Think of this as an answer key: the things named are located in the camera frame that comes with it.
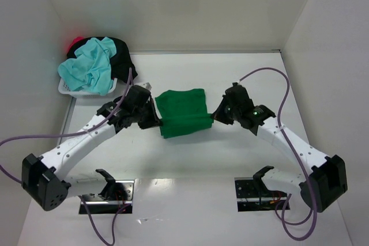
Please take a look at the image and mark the green t shirt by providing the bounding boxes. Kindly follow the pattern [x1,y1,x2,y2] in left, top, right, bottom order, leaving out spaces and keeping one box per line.
[155,88,214,139]

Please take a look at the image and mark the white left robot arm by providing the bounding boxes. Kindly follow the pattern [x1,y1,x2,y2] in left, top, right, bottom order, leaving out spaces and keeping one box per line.
[21,83,162,211]

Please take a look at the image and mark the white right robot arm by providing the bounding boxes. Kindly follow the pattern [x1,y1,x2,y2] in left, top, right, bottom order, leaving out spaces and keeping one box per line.
[212,83,348,213]

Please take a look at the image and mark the light blue t shirt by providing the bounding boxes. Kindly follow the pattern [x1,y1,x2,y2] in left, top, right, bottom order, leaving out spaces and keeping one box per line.
[58,37,116,96]

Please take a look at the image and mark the white plastic laundry basket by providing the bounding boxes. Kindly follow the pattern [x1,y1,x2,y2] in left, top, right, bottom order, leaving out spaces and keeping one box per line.
[58,78,118,98]

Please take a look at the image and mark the pink red t shirt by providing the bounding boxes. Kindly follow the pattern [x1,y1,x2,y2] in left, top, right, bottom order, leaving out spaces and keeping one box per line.
[67,36,84,52]

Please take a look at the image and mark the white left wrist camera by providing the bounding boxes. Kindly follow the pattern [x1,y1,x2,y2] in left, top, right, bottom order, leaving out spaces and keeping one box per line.
[138,82,152,91]

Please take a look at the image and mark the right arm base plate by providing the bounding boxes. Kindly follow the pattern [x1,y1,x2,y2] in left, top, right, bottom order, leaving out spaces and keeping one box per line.
[234,177,287,212]

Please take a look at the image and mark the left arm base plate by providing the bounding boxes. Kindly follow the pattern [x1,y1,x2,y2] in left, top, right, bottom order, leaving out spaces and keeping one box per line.
[82,180,135,214]

